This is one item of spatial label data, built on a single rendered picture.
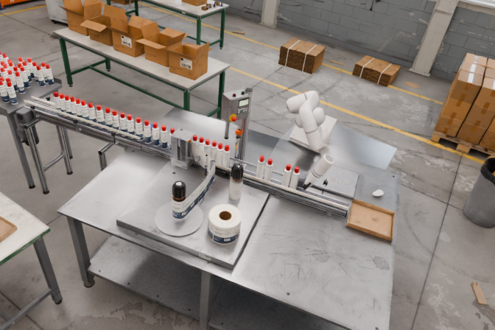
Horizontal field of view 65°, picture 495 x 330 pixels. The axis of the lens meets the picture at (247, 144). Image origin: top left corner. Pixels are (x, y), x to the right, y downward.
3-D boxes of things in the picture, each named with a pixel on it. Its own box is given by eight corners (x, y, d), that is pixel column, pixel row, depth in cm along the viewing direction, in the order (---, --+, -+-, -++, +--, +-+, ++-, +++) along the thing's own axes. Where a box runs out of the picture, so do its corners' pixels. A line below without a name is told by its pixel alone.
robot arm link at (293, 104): (318, 124, 300) (298, 132, 303) (314, 111, 304) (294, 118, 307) (311, 104, 253) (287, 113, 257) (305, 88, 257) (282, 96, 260)
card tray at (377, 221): (346, 226, 263) (348, 222, 260) (351, 202, 283) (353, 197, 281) (391, 241, 256) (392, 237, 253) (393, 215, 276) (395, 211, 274)
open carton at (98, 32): (80, 41, 475) (75, 11, 453) (107, 32, 507) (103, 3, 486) (104, 49, 462) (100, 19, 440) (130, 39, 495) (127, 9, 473)
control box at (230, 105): (220, 116, 274) (222, 93, 263) (240, 111, 283) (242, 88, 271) (227, 124, 268) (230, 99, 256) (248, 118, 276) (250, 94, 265)
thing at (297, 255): (57, 213, 250) (57, 211, 249) (174, 108, 366) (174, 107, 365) (386, 345, 200) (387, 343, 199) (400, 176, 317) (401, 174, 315)
